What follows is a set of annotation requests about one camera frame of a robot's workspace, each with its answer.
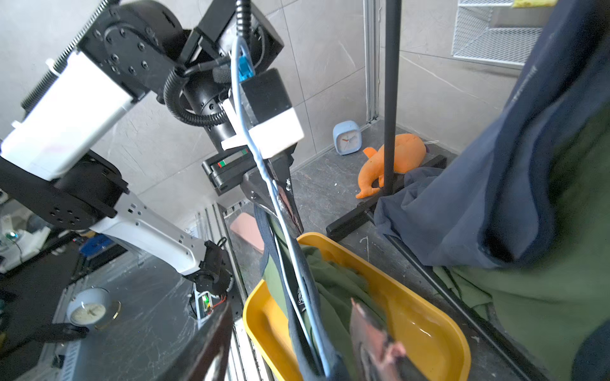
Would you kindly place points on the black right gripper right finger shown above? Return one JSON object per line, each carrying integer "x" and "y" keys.
{"x": 378, "y": 356}

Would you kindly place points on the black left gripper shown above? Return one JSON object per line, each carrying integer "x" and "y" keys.
{"x": 234, "y": 167}

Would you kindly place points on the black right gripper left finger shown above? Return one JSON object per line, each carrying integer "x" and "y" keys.
{"x": 206, "y": 355}

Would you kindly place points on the green printed tank top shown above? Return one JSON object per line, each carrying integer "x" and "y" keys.
{"x": 337, "y": 288}

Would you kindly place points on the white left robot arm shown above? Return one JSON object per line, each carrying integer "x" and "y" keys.
{"x": 218, "y": 77}

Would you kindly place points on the plain green tank top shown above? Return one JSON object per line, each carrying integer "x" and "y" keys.
{"x": 558, "y": 308}

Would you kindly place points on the dark grey tank top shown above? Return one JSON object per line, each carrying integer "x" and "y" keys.
{"x": 491, "y": 207}

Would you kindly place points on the large yellow plastic tray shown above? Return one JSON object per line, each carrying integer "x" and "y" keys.
{"x": 433, "y": 341}

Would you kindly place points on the pink rectangular case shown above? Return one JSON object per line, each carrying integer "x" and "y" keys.
{"x": 245, "y": 227}

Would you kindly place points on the black clothes rack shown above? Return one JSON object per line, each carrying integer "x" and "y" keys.
{"x": 348, "y": 223}

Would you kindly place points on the white round clock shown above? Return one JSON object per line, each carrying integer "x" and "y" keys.
{"x": 94, "y": 308}

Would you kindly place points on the orange plush toy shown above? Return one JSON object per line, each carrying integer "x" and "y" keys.
{"x": 410, "y": 152}

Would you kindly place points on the yellow item in basket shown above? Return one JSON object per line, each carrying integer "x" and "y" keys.
{"x": 533, "y": 3}

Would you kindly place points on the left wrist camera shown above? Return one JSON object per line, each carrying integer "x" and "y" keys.
{"x": 268, "y": 114}

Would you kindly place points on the white wire basket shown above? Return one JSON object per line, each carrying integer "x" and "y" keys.
{"x": 492, "y": 32}

